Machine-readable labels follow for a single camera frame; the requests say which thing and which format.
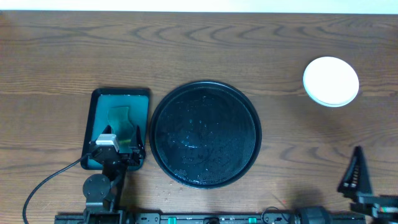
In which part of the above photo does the yellow green sponge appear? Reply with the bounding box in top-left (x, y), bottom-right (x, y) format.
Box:
top-left (108, 106), bottom-right (136, 147)

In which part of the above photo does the white plate with green stain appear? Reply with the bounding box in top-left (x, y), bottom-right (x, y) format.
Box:
top-left (302, 57), bottom-right (359, 108)

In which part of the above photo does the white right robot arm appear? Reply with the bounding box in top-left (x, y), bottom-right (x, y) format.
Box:
top-left (289, 146), bottom-right (397, 224)

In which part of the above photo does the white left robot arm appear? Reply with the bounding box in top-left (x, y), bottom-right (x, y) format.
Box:
top-left (83, 126), bottom-right (146, 224)

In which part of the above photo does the dark teal rectangular tray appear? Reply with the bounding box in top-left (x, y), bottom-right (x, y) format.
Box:
top-left (81, 88), bottom-right (150, 155)

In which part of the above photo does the round black tray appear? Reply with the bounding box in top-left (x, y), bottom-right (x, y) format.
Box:
top-left (149, 80), bottom-right (262, 189)

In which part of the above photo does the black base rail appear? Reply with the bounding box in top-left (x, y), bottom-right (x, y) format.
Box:
top-left (54, 212), bottom-right (367, 224)

